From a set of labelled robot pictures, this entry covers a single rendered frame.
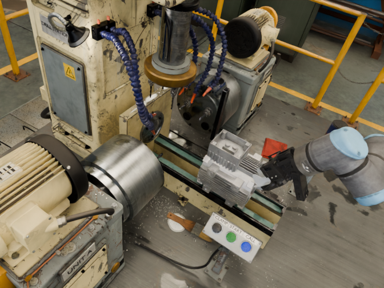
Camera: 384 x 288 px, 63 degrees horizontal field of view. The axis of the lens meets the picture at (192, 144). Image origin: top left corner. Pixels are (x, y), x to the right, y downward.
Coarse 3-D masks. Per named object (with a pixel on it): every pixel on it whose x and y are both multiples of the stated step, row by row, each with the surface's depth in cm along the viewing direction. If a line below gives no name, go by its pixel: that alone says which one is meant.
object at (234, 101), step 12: (216, 72) 140; (228, 72) 144; (192, 84) 134; (204, 84) 132; (216, 84) 134; (228, 84) 137; (180, 96) 142; (204, 96) 133; (216, 96) 131; (240, 96) 143; (180, 108) 134; (192, 108) 141; (204, 108) 137; (216, 108) 133; (228, 108) 135; (192, 120) 145; (204, 120) 141; (204, 132) 146
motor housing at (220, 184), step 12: (252, 156) 120; (204, 168) 113; (240, 168) 110; (252, 168) 109; (204, 180) 115; (216, 180) 113; (228, 180) 109; (252, 180) 109; (216, 192) 116; (228, 192) 112; (240, 192) 109; (252, 192) 123; (240, 204) 112
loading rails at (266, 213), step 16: (160, 144) 138; (176, 144) 138; (160, 160) 131; (176, 160) 138; (192, 160) 134; (176, 176) 127; (192, 176) 127; (176, 192) 133; (192, 192) 127; (256, 192) 126; (208, 208) 127; (224, 208) 121; (256, 208) 127; (272, 208) 122; (240, 224) 121; (256, 224) 116; (272, 224) 117
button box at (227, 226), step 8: (216, 216) 96; (208, 224) 96; (224, 224) 95; (232, 224) 94; (208, 232) 95; (224, 232) 94; (240, 232) 93; (216, 240) 94; (224, 240) 94; (240, 240) 93; (248, 240) 92; (256, 240) 92; (232, 248) 93; (240, 248) 92; (256, 248) 91; (240, 256) 92; (248, 256) 91
